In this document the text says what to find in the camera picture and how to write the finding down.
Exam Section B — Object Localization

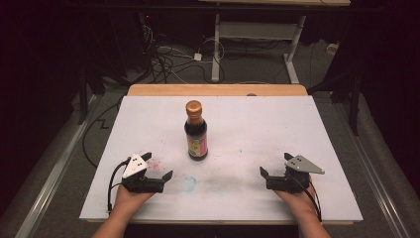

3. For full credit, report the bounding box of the black floor cable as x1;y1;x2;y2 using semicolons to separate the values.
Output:
81;94;127;169

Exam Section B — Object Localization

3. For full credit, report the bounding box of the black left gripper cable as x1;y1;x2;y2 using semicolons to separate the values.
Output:
106;158;132;213

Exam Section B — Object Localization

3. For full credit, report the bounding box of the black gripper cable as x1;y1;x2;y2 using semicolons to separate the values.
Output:
290;175;323;223
106;158;132;213

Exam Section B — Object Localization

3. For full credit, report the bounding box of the white table board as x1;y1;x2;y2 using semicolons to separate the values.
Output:
78;94;365;223

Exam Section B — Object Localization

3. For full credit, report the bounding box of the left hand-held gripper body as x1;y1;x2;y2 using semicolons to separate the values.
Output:
121;153;165;194

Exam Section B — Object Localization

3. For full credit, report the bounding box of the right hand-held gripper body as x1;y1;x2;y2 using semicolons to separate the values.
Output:
265;154;326;194

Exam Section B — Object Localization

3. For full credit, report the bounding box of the person's left hand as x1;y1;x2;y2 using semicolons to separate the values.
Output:
113;183;156;213

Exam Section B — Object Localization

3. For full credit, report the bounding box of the tangle of floor cables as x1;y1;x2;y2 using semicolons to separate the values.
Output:
140;23;229;85

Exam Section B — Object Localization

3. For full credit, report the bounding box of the black stand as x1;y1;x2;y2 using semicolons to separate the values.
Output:
76;63;107;126
308;70;362;137

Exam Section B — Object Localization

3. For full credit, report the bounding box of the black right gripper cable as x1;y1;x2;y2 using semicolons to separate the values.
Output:
290;175;323;223

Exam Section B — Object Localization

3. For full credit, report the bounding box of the metal floor rail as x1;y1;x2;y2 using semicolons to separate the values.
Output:
332;98;411;238
14;93;104;238

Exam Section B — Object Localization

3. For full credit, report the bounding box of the white metal desk frame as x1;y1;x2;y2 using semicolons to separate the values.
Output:
210;13;307;84

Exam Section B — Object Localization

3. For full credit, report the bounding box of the dark sauce bottle orange cap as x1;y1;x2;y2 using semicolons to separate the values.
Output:
183;99;209;162

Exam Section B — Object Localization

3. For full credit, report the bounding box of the person's right hand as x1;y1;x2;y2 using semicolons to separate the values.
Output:
273;185;319;218

